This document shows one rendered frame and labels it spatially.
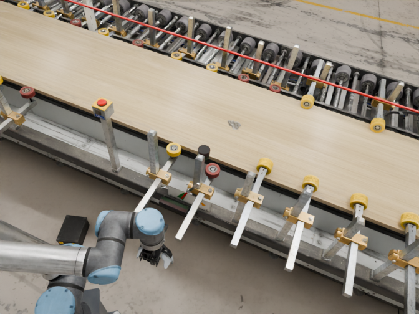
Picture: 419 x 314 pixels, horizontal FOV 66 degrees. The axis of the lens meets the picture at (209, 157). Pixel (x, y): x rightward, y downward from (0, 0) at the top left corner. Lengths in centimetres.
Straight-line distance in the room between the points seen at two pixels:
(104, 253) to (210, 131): 106
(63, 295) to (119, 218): 51
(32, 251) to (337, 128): 175
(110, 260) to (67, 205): 172
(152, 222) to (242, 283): 143
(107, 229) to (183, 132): 93
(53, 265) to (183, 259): 146
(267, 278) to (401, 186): 108
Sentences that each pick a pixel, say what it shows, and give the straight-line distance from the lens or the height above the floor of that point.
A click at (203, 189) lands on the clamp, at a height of 87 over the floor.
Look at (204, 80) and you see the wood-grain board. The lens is 225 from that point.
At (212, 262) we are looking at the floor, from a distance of 244.
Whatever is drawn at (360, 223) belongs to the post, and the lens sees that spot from 152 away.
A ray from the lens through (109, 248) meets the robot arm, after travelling 108.
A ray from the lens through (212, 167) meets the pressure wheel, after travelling 171.
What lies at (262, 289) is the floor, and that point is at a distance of 244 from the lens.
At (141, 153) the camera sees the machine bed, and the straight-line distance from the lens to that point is 209.
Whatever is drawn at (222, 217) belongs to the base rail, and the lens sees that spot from 180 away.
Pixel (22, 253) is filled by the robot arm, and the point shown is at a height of 132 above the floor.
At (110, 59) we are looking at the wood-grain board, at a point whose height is 90.
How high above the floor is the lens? 227
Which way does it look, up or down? 51 degrees down
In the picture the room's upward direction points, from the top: 8 degrees clockwise
